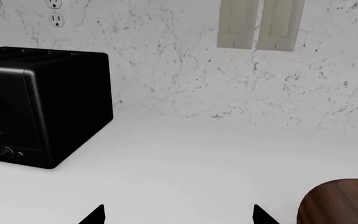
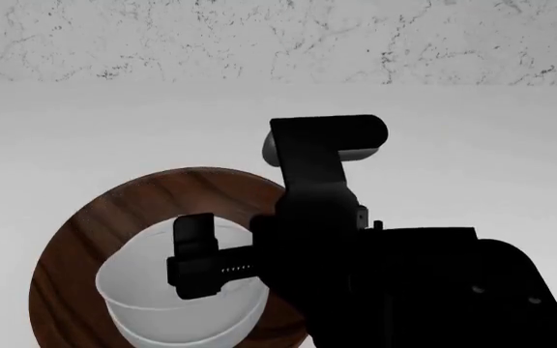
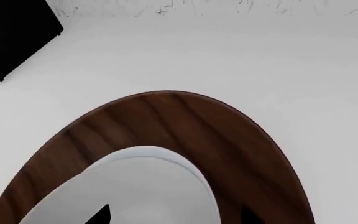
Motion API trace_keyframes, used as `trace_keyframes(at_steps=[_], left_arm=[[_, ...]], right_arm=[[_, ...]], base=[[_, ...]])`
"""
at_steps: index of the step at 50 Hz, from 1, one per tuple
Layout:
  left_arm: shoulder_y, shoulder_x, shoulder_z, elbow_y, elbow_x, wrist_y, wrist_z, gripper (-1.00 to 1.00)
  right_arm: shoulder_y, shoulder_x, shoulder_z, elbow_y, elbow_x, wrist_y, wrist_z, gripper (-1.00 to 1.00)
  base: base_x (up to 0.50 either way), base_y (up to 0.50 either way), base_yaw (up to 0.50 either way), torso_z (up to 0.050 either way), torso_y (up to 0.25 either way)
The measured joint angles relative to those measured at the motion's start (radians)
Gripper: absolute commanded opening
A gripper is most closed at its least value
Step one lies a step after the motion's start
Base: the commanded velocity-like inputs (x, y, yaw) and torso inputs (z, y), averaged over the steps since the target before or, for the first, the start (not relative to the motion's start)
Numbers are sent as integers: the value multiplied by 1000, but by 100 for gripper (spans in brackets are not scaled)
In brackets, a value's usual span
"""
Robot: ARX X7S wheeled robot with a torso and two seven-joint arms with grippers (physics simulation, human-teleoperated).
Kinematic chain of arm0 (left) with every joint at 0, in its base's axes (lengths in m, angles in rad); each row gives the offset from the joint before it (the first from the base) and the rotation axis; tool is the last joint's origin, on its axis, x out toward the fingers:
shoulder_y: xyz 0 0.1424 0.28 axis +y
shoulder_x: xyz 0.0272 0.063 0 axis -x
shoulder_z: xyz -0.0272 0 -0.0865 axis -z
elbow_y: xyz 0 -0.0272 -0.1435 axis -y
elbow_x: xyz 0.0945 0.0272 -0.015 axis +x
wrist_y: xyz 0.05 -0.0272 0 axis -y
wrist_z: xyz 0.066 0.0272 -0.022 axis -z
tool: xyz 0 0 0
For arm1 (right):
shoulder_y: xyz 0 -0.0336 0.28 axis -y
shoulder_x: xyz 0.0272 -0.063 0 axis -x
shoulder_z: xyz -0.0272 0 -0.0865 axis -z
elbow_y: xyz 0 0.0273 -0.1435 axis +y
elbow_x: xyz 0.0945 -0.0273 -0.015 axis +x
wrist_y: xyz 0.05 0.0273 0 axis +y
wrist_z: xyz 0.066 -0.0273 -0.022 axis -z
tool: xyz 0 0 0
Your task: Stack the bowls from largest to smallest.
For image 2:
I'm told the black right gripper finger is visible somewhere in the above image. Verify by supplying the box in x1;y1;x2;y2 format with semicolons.
165;213;222;301

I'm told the round brown wooden board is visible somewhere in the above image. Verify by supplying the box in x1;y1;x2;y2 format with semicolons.
28;165;312;348

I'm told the white ceramic bowl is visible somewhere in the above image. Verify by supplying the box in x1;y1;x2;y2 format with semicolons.
95;217;269;331
111;305;263;348

